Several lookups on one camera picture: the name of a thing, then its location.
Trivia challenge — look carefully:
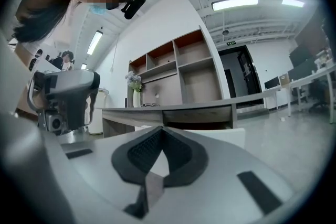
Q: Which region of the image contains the white vase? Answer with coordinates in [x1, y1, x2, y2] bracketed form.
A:
[132, 89, 142, 108]

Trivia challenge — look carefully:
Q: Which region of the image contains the black door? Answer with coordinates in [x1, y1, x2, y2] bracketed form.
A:
[218, 45, 264, 110]

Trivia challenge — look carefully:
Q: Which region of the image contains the black head-worn camera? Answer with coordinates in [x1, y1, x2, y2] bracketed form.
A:
[120, 0, 147, 20]

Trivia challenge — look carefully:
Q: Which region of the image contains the pale flower bouquet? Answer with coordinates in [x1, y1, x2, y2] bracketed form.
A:
[125, 70, 144, 93]

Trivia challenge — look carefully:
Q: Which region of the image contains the white office desk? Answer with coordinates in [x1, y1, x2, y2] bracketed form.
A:
[263, 63, 336, 124]

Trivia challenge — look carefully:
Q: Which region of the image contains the black office chair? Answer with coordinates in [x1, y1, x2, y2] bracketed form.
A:
[309, 79, 332, 111]

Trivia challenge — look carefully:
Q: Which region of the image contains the large black monitor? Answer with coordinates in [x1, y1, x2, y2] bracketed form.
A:
[288, 44, 316, 69]

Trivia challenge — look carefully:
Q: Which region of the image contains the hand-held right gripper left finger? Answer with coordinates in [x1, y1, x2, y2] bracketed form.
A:
[60, 125, 163, 220]

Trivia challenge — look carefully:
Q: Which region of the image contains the wooden work table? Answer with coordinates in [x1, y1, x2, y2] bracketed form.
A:
[100, 98, 238, 138]

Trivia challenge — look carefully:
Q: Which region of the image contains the small black monitor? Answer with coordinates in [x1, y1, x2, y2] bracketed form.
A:
[264, 76, 280, 90]

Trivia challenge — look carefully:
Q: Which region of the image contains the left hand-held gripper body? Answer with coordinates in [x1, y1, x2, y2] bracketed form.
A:
[27, 69, 101, 137]

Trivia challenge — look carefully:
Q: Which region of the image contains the white round bin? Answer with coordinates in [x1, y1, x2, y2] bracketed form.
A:
[88, 88, 109, 136]

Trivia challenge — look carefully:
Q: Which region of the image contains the cardboard box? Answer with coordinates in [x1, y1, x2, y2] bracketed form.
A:
[278, 73, 290, 86]

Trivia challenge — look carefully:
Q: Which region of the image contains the blue face mask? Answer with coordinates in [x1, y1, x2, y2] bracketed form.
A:
[88, 4, 108, 16]

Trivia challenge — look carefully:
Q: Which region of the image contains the wooden bookshelf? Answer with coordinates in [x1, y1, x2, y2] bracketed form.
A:
[127, 25, 227, 108]

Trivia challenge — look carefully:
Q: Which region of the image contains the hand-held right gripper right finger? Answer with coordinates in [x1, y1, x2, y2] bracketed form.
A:
[146, 125, 293, 221]

